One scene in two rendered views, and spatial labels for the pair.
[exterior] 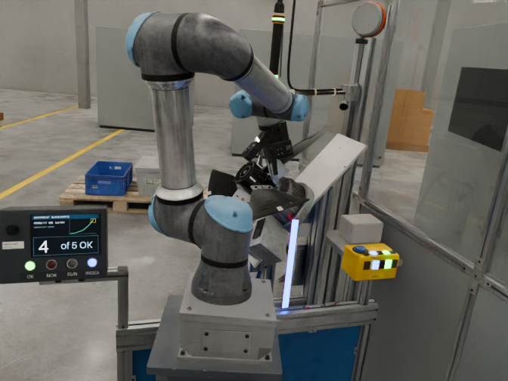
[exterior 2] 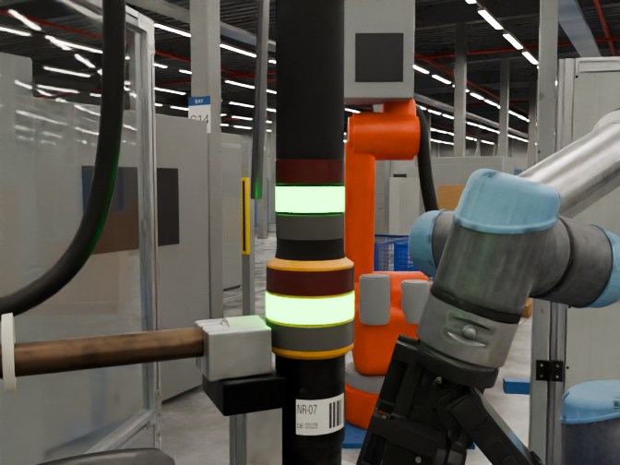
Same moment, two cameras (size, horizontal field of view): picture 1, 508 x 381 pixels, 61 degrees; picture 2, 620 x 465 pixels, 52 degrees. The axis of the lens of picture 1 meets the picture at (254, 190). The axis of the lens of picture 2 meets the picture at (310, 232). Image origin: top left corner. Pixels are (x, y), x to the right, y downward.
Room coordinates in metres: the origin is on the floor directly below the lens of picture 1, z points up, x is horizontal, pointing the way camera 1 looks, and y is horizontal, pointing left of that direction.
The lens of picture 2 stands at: (1.90, 0.12, 1.62)
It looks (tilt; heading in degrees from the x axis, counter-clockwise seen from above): 4 degrees down; 210
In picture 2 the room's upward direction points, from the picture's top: straight up
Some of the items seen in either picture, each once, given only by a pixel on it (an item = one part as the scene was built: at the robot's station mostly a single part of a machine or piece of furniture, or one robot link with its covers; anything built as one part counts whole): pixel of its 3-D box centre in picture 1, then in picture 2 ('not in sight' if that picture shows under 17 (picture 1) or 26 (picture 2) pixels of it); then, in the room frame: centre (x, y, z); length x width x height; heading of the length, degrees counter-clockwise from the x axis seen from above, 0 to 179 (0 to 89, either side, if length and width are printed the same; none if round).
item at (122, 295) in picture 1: (122, 297); not in sight; (1.13, 0.36, 0.96); 0.03 x 0.03 x 0.20; 18
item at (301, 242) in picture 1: (305, 261); not in sight; (1.95, -0.28, 0.73); 0.15 x 0.09 x 0.22; 108
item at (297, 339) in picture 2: not in sight; (310, 328); (1.63, -0.03, 1.54); 0.04 x 0.04 x 0.01
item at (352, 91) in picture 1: (349, 92); not in sight; (2.13, -0.41, 1.54); 0.10 x 0.07 x 0.09; 143
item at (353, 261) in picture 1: (369, 263); not in sight; (1.38, -0.42, 1.02); 0.16 x 0.10 x 0.11; 108
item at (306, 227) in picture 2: not in sight; (310, 225); (1.63, -0.03, 1.60); 0.03 x 0.03 x 0.01
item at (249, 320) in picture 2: not in sight; (242, 337); (1.66, -0.05, 1.54); 0.02 x 0.02 x 0.02; 53
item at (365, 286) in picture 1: (364, 288); not in sight; (1.38, -0.42, 0.92); 0.03 x 0.03 x 0.12; 18
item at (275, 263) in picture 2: not in sight; (310, 303); (1.63, -0.03, 1.56); 0.04 x 0.04 x 0.05
